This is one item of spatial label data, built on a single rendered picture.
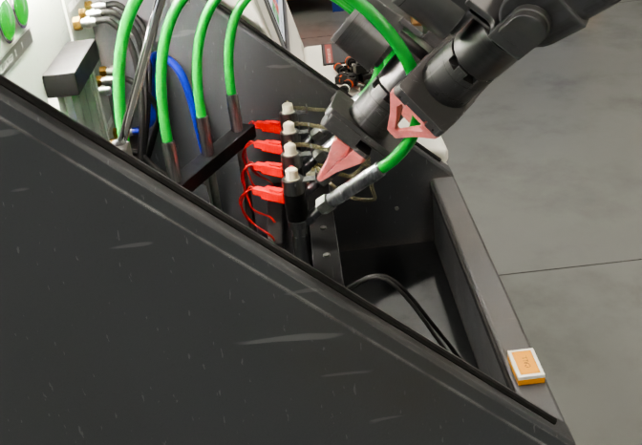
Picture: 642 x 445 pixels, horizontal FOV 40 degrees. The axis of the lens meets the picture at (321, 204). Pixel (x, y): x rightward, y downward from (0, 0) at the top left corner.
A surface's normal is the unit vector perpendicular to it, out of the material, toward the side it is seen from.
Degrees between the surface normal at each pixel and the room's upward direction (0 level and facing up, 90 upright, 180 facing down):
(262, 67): 90
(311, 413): 90
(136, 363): 90
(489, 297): 0
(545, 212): 0
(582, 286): 0
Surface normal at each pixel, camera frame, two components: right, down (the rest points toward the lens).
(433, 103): 0.41, -0.36
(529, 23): -0.43, 0.74
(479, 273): -0.11, -0.89
